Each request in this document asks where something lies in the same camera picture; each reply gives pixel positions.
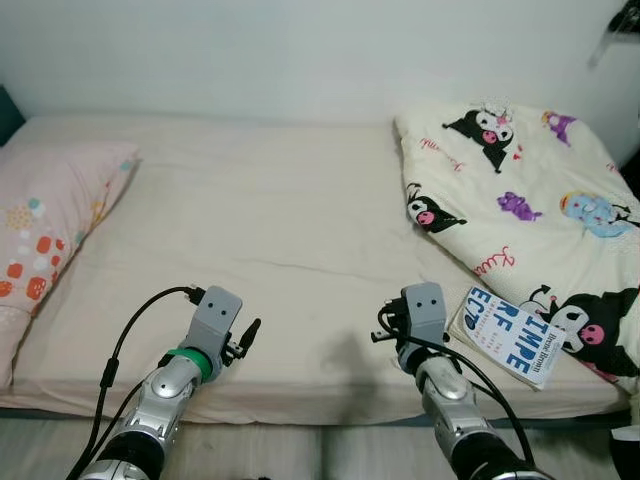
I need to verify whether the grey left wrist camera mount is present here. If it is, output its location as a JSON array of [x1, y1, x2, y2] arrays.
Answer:
[[186, 286, 245, 355]]

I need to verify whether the dark blue bed frame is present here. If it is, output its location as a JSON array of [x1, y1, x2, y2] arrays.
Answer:
[[0, 405, 640, 431]]

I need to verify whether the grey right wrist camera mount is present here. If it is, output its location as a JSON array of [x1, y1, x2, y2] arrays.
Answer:
[[400, 281, 447, 346]]

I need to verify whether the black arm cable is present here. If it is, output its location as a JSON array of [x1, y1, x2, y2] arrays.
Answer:
[[66, 285, 207, 479], [398, 336, 541, 479]]

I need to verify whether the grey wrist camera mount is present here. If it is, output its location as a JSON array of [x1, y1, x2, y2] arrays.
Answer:
[[400, 281, 447, 346], [186, 286, 245, 355]]

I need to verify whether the cream cartoon print blanket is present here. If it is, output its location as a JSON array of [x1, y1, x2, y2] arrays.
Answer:
[[393, 100, 640, 386]]

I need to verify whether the dark blue headboard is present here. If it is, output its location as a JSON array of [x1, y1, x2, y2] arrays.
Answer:
[[0, 85, 26, 146]]

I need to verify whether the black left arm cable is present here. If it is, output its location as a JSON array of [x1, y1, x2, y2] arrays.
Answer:
[[66, 285, 207, 479]]

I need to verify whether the black fan stand base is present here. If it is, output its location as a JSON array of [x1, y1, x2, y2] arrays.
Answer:
[[608, 425, 640, 480]]

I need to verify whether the cream sheeted bed mattress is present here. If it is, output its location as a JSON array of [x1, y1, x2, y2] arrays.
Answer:
[[0, 112, 640, 426]]

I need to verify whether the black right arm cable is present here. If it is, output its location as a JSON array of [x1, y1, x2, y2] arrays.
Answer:
[[398, 336, 541, 479]]

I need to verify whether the pink patterned pillow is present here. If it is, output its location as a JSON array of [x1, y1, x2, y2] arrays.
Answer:
[[0, 140, 141, 391]]

